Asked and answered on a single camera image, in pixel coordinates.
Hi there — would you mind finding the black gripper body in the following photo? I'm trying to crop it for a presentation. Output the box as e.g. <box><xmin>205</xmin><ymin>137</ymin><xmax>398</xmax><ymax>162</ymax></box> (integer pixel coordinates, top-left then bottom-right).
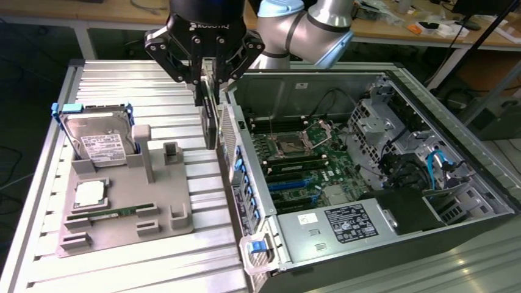
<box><xmin>167</xmin><ymin>0</ymin><xmax>248</xmax><ymax>38</ymax></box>

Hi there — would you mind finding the black Nvidia graphics card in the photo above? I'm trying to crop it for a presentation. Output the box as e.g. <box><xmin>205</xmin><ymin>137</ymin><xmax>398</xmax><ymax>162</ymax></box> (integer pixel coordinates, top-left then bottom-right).
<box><xmin>193</xmin><ymin>56</ymin><xmax>229</xmax><ymax>151</ymax></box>

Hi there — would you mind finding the black RAM slot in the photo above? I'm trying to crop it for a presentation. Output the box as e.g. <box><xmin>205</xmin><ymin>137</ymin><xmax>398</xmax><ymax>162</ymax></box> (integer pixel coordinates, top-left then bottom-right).
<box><xmin>248</xmin><ymin>117</ymin><xmax>309</xmax><ymax>126</ymax></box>
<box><xmin>250</xmin><ymin>123</ymin><xmax>310</xmax><ymax>134</ymax></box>

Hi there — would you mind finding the metal socket cover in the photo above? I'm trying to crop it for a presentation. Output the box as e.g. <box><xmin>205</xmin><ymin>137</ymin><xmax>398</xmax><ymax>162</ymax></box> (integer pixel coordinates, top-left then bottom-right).
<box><xmin>300</xmin><ymin>118</ymin><xmax>338</xmax><ymax>150</ymax></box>

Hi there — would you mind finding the CPU socket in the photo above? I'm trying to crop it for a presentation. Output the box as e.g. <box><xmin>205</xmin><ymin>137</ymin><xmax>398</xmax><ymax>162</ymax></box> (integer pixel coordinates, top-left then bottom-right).
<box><xmin>274</xmin><ymin>134</ymin><xmax>314</xmax><ymax>158</ymax></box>

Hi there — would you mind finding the hard disk in blue carrier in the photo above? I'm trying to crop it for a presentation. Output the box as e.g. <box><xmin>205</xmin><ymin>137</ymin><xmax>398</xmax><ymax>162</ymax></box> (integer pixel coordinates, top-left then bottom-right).
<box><xmin>51</xmin><ymin>99</ymin><xmax>141</xmax><ymax>168</ymax></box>

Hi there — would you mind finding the black RAM stick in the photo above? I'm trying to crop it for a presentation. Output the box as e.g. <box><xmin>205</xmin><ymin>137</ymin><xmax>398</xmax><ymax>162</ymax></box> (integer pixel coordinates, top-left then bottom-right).
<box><xmin>264</xmin><ymin>160</ymin><xmax>329</xmax><ymax>175</ymax></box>

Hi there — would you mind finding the metal disk bay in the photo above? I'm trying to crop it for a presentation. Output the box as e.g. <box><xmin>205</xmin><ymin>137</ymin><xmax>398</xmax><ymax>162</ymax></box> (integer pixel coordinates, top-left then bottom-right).
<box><xmin>348</xmin><ymin>98</ymin><xmax>410</xmax><ymax>173</ymax></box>

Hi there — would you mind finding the green motherboard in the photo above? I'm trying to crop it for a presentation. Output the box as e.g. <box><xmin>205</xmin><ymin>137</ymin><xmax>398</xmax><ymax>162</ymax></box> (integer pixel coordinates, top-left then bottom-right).
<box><xmin>246</xmin><ymin>114</ymin><xmax>373</xmax><ymax>214</ymax></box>

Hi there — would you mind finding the blue expansion slot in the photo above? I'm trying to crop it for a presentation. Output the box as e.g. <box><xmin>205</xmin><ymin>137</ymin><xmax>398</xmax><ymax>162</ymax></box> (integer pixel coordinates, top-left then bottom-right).
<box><xmin>268</xmin><ymin>179</ymin><xmax>310</xmax><ymax>190</ymax></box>

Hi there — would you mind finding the grey plastic parts rack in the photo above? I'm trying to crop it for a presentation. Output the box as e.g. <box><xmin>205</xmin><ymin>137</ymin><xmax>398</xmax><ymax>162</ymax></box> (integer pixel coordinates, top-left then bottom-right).
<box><xmin>55</xmin><ymin>123</ymin><xmax>196</xmax><ymax>259</ymax></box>

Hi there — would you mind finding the white tray with black part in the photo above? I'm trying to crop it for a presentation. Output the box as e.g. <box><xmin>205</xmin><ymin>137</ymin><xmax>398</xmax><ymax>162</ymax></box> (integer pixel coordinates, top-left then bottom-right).
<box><xmin>418</xmin><ymin>20</ymin><xmax>456</xmax><ymax>38</ymax></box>

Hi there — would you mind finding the silver CPU chip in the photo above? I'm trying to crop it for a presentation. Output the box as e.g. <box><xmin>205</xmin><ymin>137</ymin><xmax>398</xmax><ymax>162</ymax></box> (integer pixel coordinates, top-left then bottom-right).
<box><xmin>75</xmin><ymin>182</ymin><xmax>109</xmax><ymax>207</ymax></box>

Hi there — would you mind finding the black expansion slot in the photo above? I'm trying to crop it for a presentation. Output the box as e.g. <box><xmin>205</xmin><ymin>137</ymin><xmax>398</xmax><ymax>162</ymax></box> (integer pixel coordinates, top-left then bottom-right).
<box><xmin>273</xmin><ymin>200</ymin><xmax>317</xmax><ymax>214</ymax></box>

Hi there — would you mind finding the silver chipset heat sink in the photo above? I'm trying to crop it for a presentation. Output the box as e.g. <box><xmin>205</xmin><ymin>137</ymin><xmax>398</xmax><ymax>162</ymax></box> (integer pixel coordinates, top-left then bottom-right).
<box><xmin>324</xmin><ymin>186</ymin><xmax>352</xmax><ymax>206</ymax></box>

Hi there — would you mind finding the green RAM stick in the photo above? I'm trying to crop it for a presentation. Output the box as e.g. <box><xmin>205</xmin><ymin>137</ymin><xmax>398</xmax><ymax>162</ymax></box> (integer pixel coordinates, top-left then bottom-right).
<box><xmin>68</xmin><ymin>206</ymin><xmax>141</xmax><ymax>219</ymax></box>

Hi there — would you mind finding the black slanted pole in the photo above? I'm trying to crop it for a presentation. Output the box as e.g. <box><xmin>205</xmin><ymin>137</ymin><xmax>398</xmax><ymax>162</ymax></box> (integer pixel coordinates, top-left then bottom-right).
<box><xmin>465</xmin><ymin>0</ymin><xmax>518</xmax><ymax>54</ymax></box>

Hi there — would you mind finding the black monitor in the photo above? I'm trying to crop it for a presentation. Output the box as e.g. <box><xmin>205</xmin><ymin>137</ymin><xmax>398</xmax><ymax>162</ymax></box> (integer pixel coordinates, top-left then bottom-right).
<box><xmin>450</xmin><ymin>0</ymin><xmax>521</xmax><ymax>31</ymax></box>

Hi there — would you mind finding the grey power supply with label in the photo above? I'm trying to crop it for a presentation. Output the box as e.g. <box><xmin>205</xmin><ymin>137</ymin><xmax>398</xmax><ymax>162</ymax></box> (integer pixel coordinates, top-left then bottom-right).
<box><xmin>276</xmin><ymin>198</ymin><xmax>398</xmax><ymax>264</ymax></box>

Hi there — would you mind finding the black plastic cover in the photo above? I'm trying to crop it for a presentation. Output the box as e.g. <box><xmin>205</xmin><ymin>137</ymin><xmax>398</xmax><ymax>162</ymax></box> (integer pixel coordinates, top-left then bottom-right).
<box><xmin>360</xmin><ymin>188</ymin><xmax>448</xmax><ymax>236</ymax></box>

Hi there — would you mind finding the black open PC case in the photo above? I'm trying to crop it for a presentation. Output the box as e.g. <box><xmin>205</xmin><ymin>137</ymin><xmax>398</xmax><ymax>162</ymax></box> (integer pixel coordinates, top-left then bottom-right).
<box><xmin>215</xmin><ymin>65</ymin><xmax>521</xmax><ymax>293</ymax></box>

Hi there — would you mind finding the wooden desk grey frame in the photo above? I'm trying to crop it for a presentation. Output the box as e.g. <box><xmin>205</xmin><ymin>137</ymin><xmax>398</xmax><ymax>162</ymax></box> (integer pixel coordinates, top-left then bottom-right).
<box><xmin>349</xmin><ymin>0</ymin><xmax>521</xmax><ymax>89</ymax></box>
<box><xmin>0</xmin><ymin>0</ymin><xmax>261</xmax><ymax>60</ymax></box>

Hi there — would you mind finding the black wire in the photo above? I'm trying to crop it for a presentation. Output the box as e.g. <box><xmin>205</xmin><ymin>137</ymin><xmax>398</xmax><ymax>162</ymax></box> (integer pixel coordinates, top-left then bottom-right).
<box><xmin>377</xmin><ymin>152</ymin><xmax>428</xmax><ymax>190</ymax></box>

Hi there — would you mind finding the blue wire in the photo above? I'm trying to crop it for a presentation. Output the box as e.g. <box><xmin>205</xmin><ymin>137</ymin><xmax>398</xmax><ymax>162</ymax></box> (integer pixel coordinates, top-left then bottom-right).
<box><xmin>424</xmin><ymin>147</ymin><xmax>449</xmax><ymax>192</ymax></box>

